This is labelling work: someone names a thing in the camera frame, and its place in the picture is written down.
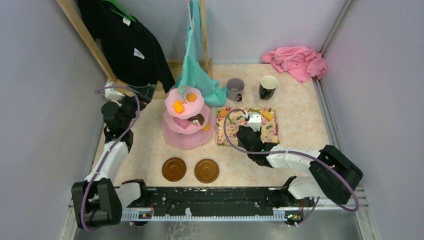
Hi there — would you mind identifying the floral serving tray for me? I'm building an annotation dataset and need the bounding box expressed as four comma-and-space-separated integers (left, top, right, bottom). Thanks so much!
215, 107, 280, 147

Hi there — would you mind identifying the orange round cookie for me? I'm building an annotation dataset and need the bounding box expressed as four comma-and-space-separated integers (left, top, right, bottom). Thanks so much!
201, 123, 211, 132

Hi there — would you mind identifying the orange macaron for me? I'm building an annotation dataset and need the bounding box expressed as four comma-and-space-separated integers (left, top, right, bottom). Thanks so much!
186, 92, 197, 102
219, 109, 229, 118

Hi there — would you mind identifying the pink wafer biscuit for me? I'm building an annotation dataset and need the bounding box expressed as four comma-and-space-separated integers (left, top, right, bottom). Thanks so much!
172, 117, 191, 130

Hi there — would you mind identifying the chocolate cake slice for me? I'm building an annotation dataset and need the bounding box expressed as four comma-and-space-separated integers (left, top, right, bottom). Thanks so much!
187, 113, 205, 126

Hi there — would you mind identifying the brown wooden coaster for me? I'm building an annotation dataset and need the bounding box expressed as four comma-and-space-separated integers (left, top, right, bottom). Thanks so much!
194, 158, 220, 184
161, 157, 187, 182

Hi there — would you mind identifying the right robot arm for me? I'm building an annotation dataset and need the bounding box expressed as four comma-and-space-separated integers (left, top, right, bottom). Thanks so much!
236, 126, 364, 206

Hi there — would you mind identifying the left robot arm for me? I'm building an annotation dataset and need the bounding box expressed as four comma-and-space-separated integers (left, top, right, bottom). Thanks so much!
71, 81, 156, 232

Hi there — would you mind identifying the orange biscuit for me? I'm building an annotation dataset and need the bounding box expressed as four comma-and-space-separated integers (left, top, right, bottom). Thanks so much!
261, 111, 274, 121

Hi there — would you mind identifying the orange croissant pastry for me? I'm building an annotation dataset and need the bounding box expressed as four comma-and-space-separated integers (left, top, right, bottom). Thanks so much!
173, 100, 185, 114

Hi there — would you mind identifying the black hanging shirt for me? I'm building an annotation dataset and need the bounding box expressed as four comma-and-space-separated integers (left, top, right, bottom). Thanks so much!
77, 0, 175, 93

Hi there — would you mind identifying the pink three-tier cake stand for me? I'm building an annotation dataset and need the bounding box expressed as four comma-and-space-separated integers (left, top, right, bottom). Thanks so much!
161, 87, 216, 150

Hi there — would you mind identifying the grey mug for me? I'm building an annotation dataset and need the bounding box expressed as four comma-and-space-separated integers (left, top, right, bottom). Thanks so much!
226, 77, 245, 102

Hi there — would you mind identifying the teal hanging shirt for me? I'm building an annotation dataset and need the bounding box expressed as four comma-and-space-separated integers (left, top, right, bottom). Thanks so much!
175, 0, 227, 107

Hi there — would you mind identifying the black mug white inside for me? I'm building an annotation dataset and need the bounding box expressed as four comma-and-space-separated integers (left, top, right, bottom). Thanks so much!
259, 75, 278, 100

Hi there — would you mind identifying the green clothes hanger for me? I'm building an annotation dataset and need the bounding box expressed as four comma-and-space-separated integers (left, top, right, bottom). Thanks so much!
103, 0, 136, 23

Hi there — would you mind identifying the pink crumpled cloth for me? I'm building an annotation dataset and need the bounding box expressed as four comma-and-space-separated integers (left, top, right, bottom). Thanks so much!
261, 46, 328, 83

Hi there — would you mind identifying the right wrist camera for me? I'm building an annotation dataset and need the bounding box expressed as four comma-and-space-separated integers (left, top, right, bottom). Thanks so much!
246, 111, 262, 132

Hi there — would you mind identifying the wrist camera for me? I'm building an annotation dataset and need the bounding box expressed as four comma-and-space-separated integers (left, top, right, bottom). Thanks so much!
246, 111, 262, 132
103, 81, 125, 101

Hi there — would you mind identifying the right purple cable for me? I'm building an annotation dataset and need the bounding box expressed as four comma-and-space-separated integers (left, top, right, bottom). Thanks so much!
222, 108, 361, 228

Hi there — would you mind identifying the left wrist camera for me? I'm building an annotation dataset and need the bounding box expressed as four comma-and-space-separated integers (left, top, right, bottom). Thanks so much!
103, 81, 125, 101

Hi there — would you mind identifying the wooden clothes rack frame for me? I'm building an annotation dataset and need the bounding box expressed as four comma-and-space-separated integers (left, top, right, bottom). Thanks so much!
56, 0, 213, 86

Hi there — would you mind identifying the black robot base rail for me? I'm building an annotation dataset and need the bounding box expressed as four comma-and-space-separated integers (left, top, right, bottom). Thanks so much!
132, 186, 314, 220

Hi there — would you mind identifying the aluminium frame rail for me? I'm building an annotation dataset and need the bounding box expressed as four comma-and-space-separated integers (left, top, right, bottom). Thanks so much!
313, 0, 381, 240

